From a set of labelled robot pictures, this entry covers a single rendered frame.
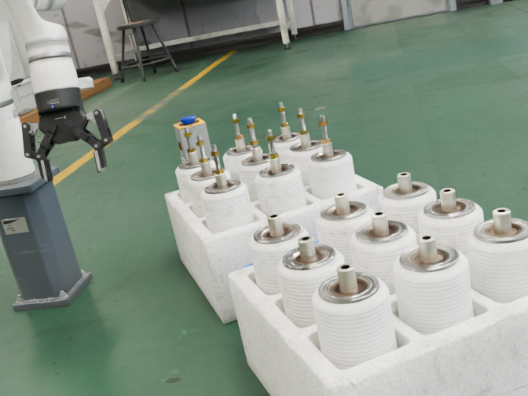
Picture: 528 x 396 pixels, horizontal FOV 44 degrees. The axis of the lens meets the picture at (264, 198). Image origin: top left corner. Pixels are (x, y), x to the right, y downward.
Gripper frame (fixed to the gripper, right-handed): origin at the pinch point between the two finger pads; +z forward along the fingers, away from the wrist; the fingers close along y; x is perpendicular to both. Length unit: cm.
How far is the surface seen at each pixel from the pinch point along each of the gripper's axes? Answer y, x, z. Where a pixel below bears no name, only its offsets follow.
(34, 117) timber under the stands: -123, 307, -34
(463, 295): 55, -29, 23
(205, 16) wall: -25, 523, -115
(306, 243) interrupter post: 36.9, -21.2, 14.6
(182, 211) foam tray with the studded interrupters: 10.9, 32.0, 13.0
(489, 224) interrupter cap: 62, -20, 17
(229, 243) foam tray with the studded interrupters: 22.2, 13.9, 18.7
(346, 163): 47, 25, 8
